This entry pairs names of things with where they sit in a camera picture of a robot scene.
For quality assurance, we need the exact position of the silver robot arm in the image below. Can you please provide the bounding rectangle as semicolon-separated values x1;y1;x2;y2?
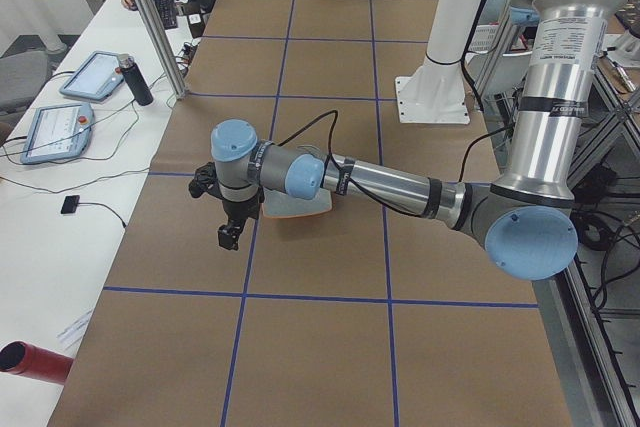
208;0;627;280

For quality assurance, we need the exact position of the red cylinder tube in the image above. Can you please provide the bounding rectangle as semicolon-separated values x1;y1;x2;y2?
1;341;74;385

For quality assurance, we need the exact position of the small black puck device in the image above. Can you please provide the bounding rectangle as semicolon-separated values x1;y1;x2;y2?
60;195;80;215

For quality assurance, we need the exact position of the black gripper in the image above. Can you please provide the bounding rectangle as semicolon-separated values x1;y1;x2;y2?
217;199;260;250

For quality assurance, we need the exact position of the black water bottle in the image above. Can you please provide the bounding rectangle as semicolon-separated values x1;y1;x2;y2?
117;53;153;106

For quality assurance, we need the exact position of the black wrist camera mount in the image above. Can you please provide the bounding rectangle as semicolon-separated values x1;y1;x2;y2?
188;162;221;199

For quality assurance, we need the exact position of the far teach pendant tablet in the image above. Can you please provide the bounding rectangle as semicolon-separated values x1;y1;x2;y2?
59;51;124;102

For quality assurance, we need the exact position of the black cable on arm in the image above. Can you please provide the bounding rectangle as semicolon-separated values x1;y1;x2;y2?
277;109;431;216

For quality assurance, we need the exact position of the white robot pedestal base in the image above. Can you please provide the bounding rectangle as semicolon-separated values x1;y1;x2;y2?
395;0;481;125

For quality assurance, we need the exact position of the teach pendant tablet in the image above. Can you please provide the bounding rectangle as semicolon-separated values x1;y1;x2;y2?
59;51;124;102
20;102;95;165

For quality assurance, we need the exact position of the grey square plate orange rim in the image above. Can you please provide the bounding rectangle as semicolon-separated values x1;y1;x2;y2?
262;189;332;219

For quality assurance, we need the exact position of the black keyboard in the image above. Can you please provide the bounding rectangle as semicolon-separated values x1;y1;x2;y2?
153;0;178;30

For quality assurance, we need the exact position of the aluminium frame post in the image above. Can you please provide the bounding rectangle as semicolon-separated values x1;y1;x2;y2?
135;0;187;100

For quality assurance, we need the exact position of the near teach pendant tablet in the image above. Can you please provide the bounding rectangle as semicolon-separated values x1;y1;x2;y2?
20;102;95;165

